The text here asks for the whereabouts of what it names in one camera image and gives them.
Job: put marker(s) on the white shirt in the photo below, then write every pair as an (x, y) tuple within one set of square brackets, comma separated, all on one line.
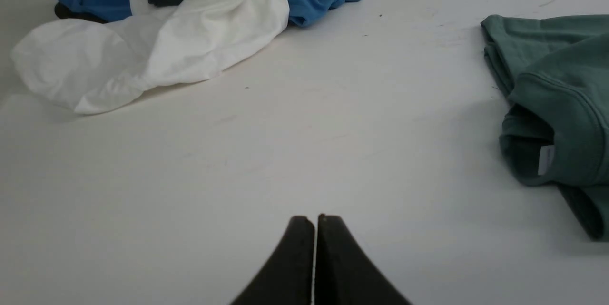
[(93, 68)]

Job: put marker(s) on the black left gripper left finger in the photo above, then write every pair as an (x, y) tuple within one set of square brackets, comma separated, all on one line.
[(286, 277)]

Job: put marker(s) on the green long sleeve shirt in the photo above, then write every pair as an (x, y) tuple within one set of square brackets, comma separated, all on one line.
[(554, 73)]

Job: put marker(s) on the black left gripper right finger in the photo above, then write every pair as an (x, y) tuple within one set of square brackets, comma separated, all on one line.
[(343, 273)]

